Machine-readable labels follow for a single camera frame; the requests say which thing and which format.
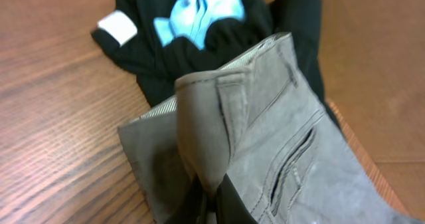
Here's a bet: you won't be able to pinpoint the black garment with white label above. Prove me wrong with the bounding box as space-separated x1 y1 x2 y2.
90 0 343 132

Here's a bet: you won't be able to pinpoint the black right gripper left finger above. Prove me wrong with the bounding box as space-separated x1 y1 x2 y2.
165 177 208 224

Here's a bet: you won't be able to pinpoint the grey shorts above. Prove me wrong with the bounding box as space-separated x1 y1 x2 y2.
118 33 413 223

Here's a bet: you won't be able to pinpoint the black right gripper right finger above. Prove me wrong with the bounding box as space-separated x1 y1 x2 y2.
215 175 257 224

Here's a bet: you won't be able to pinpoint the light blue cloth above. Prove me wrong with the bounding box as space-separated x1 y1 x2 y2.
153 0 245 50

